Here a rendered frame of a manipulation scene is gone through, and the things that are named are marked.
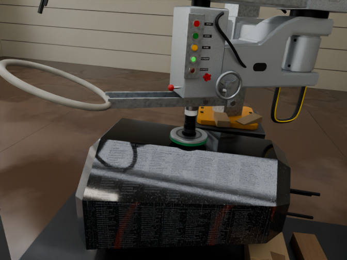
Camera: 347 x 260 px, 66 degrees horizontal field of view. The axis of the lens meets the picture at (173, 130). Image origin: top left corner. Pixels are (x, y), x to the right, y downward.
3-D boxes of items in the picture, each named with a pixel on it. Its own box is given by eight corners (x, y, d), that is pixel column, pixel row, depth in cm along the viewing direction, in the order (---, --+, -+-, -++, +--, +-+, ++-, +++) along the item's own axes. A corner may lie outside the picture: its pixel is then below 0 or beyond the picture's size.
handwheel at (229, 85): (231, 95, 145) (235, 66, 139) (240, 100, 137) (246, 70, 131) (205, 96, 140) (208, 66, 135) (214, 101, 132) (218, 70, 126)
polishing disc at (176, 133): (208, 130, 163) (208, 129, 163) (205, 146, 144) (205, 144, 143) (174, 126, 167) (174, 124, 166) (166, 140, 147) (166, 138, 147)
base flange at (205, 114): (199, 105, 263) (200, 100, 261) (250, 111, 258) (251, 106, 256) (196, 124, 219) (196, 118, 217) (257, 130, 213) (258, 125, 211)
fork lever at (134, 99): (221, 97, 164) (222, 89, 162) (237, 107, 147) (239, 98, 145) (104, 99, 140) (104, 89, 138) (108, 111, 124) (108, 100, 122)
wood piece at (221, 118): (213, 117, 223) (214, 111, 221) (225, 117, 224) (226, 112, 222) (217, 126, 205) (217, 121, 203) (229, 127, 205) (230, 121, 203)
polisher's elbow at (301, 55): (271, 66, 166) (279, 32, 158) (296, 66, 173) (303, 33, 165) (295, 72, 150) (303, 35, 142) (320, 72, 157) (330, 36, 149)
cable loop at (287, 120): (295, 120, 180) (307, 74, 168) (298, 123, 177) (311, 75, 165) (266, 123, 173) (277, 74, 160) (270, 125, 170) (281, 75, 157)
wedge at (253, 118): (252, 117, 228) (253, 112, 226) (261, 122, 220) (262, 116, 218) (235, 121, 218) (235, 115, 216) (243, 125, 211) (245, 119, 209)
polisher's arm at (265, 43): (289, 94, 181) (309, 15, 161) (316, 104, 161) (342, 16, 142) (188, 98, 157) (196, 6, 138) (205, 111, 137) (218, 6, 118)
